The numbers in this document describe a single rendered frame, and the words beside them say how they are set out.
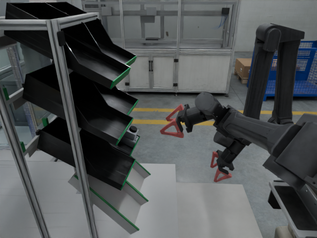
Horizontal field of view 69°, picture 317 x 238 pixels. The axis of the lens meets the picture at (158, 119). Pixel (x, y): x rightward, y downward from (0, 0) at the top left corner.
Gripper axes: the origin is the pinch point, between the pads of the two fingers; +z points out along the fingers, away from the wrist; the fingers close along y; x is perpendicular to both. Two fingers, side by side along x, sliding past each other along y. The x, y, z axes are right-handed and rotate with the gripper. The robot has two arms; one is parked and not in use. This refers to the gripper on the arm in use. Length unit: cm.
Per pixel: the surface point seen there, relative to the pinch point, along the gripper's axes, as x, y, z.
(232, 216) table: 53, -6, -7
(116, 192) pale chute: 14.2, 12.8, 24.0
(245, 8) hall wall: 24, -842, -99
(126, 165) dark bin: 4.8, 11.8, 14.5
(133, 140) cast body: 1.5, 0.8, 14.1
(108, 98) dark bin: -16.5, 1.4, 14.7
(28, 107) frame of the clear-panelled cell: -24, -29, 83
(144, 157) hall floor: 92, -148, 106
